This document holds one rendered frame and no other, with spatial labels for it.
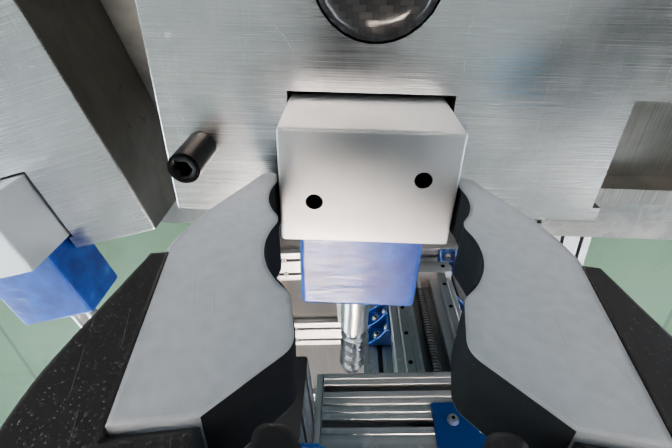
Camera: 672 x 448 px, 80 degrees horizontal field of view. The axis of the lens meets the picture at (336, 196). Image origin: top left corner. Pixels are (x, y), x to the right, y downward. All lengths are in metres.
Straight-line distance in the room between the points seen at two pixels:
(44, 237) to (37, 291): 0.04
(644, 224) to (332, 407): 0.38
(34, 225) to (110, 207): 0.03
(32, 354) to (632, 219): 2.01
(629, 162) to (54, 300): 0.27
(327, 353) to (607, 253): 0.92
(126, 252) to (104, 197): 1.27
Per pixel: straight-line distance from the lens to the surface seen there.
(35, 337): 1.99
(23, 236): 0.23
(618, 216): 0.31
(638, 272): 1.63
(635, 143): 0.20
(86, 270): 0.25
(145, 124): 0.24
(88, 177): 0.22
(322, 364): 1.35
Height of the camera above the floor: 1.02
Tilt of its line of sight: 60 degrees down
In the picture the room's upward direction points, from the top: 177 degrees counter-clockwise
